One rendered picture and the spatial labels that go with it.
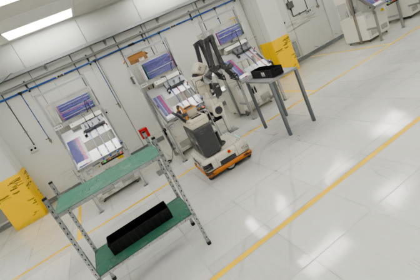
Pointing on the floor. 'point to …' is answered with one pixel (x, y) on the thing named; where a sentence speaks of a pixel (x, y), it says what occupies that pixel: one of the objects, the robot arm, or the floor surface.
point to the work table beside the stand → (279, 95)
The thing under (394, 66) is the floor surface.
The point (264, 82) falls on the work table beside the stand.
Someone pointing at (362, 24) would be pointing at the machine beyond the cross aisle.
